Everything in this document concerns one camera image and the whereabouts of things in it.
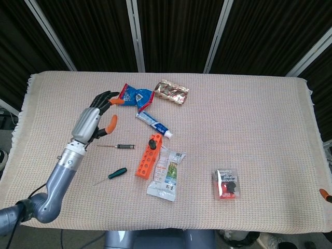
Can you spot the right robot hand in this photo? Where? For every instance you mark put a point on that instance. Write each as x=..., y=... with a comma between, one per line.
x=326, y=195

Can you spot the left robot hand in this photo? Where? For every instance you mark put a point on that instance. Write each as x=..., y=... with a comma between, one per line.
x=85, y=124

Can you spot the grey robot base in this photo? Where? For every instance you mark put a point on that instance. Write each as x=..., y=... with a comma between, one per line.
x=158, y=240

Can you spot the black metal precision screwdriver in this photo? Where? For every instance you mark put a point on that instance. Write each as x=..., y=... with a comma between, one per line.
x=125, y=146

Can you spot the orange bit holder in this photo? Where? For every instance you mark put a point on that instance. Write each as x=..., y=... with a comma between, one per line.
x=145, y=166

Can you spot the blue snack bag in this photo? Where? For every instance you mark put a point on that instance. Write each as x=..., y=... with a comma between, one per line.
x=135, y=97

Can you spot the white blue toothpaste tube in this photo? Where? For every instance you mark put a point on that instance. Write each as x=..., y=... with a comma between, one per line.
x=153, y=123

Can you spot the black white sneaker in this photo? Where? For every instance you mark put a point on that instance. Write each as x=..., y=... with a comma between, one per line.
x=3, y=159

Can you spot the gold foil snack package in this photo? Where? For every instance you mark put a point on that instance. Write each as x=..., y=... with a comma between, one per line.
x=171, y=93

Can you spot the white snack pouch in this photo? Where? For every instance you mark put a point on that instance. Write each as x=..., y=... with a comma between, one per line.
x=166, y=176

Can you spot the clear box of capsules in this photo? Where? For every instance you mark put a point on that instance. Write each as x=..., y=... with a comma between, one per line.
x=227, y=183

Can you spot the beige woven tablecloth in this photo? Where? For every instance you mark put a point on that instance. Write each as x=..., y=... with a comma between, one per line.
x=233, y=129

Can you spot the grey metal partition post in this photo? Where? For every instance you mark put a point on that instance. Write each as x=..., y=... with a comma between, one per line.
x=52, y=36
x=9, y=107
x=136, y=36
x=310, y=55
x=218, y=36

